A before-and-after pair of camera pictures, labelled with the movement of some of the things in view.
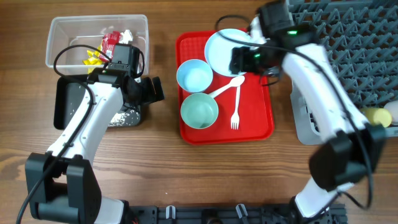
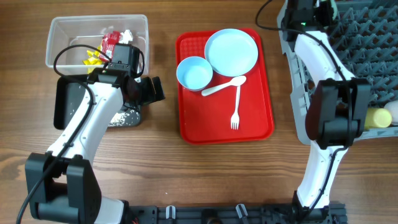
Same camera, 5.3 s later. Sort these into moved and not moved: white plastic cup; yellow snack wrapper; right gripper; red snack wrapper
Moved: right gripper
Not moved: red snack wrapper; white plastic cup; yellow snack wrapper
